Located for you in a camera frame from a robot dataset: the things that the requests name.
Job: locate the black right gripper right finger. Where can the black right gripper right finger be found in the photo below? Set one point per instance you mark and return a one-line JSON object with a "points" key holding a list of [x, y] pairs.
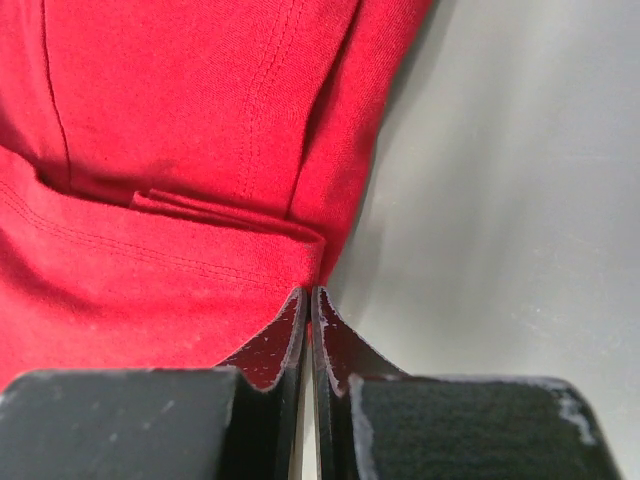
{"points": [[375, 421]]}

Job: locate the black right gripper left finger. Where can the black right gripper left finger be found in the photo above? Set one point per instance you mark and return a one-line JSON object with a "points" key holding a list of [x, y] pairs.
{"points": [[235, 420]]}

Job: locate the dark red t-shirt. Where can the dark red t-shirt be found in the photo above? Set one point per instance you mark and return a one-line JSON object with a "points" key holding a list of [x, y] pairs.
{"points": [[171, 170]]}

